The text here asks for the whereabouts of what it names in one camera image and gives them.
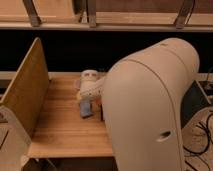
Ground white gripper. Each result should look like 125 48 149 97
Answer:
76 70 105 101

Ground wooden side panel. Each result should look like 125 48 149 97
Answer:
0 38 49 143

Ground black cables on floor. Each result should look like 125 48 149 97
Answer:
182 111 213 171

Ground blue white eraser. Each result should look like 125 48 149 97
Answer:
80 101 93 118

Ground wooden back rail frame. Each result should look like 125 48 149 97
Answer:
0 0 213 32

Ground large white robot arm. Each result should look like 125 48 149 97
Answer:
77 38 199 171

